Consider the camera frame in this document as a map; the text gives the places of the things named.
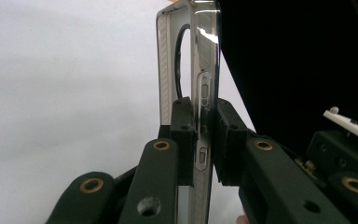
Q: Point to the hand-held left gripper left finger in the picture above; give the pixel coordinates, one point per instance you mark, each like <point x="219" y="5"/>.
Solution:
<point x="155" y="186"/>

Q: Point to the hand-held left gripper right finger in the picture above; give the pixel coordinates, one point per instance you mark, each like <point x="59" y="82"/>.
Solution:
<point x="276" y="193"/>

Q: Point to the clear phone case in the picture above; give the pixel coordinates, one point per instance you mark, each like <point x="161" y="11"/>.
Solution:
<point x="205" y="46"/>

